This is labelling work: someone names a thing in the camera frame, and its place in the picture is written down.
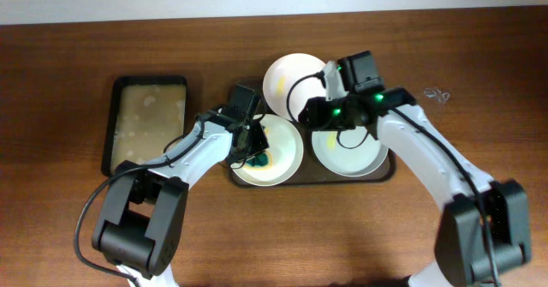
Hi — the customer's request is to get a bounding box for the green and yellow sponge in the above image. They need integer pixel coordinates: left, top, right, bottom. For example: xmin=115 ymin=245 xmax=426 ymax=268
xmin=245 ymin=150 xmax=273 ymax=168

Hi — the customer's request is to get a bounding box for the white plate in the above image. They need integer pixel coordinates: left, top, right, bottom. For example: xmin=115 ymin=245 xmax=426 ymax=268
xmin=263 ymin=53 xmax=326 ymax=121
xmin=232 ymin=114 xmax=304 ymax=187

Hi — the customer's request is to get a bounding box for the white plate top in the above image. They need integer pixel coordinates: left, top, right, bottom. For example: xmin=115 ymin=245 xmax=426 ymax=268
xmin=263 ymin=53 xmax=326 ymax=121

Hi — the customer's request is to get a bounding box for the pale blue plate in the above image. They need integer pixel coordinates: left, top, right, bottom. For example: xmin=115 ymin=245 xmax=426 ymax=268
xmin=311 ymin=127 xmax=388 ymax=177

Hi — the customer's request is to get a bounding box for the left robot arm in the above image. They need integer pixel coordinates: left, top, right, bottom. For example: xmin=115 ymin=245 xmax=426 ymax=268
xmin=92 ymin=85 xmax=268 ymax=286

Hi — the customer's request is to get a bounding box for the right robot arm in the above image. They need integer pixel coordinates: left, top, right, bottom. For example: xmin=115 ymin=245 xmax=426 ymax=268
xmin=294 ymin=51 xmax=532 ymax=286

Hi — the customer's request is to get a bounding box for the dark brown serving tray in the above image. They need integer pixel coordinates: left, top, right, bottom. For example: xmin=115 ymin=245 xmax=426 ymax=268
xmin=223 ymin=79 xmax=396 ymax=188

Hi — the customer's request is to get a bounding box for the black tray with brown liquid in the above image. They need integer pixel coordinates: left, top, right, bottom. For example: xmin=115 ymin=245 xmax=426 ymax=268
xmin=101 ymin=75 xmax=188 ymax=176

